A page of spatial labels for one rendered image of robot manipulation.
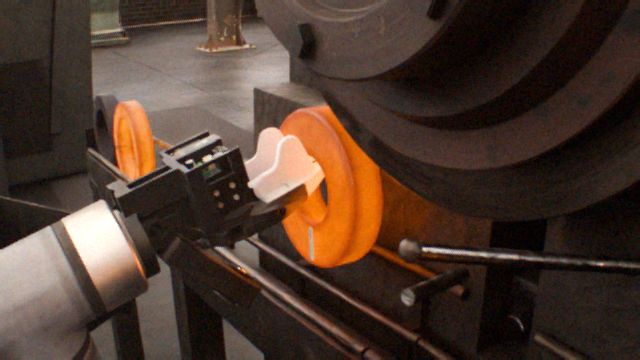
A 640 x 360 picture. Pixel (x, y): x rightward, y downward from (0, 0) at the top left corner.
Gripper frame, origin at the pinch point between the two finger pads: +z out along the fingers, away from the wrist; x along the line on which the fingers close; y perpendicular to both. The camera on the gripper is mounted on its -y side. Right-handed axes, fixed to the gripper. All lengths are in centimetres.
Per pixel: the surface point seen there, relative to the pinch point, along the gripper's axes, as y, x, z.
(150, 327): -83, 117, -11
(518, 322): -11.5, -20.6, 4.4
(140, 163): -14, 61, -5
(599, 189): 9.2, -34.1, -1.1
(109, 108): -8, 83, -3
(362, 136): 7.1, -11.8, -1.8
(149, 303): -84, 131, -7
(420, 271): -9.4, -9.8, 2.4
